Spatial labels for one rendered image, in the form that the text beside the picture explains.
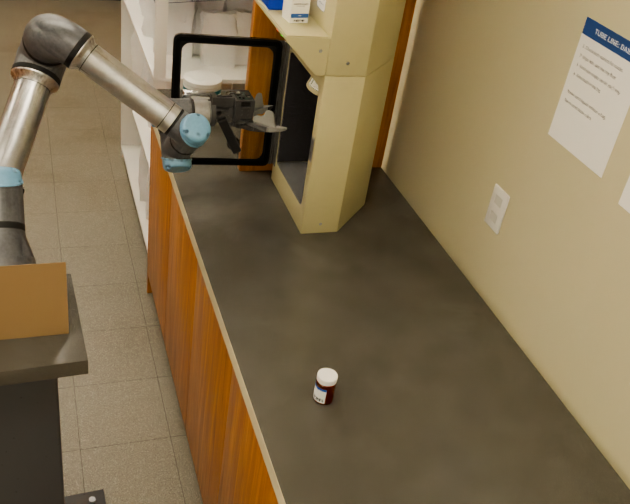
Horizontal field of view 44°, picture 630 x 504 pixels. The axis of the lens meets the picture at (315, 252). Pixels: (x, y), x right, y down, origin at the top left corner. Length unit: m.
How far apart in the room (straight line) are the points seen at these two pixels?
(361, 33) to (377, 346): 0.76
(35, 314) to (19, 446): 0.36
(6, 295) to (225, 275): 0.55
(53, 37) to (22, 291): 0.59
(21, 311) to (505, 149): 1.21
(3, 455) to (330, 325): 0.82
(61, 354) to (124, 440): 1.12
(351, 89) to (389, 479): 0.98
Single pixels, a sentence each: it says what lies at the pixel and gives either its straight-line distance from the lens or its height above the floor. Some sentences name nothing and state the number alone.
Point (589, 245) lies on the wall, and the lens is 1.79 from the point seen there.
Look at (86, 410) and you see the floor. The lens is 2.96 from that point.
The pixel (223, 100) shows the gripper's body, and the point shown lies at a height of 1.28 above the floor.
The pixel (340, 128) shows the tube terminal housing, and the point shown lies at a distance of 2.07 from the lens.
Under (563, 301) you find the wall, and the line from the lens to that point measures 1.88.
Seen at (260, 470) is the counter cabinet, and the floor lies 0.76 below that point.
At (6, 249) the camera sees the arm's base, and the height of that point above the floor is 1.15.
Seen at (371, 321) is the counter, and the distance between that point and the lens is 1.92.
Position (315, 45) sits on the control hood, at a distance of 1.95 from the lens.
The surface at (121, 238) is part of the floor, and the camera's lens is 3.82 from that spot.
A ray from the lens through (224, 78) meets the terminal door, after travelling 2.28.
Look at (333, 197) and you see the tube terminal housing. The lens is 2.17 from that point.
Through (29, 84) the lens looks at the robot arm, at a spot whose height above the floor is 1.33.
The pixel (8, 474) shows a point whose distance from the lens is 2.06.
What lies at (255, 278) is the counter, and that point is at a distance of 2.00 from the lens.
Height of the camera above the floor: 2.11
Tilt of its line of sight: 33 degrees down
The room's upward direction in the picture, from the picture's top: 10 degrees clockwise
